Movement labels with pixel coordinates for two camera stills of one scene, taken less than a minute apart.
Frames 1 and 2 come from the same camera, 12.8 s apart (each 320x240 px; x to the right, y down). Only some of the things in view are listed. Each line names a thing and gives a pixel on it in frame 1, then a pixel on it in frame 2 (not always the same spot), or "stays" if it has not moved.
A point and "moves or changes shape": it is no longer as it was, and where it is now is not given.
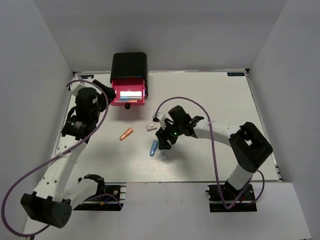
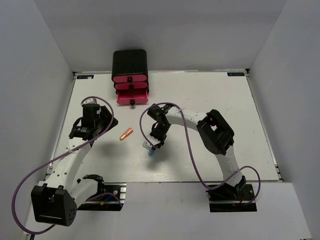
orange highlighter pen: [128, 132] stays
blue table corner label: [236, 74] stays
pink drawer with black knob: [128, 84] moves or changes shape
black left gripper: [110, 92] to [108, 119]
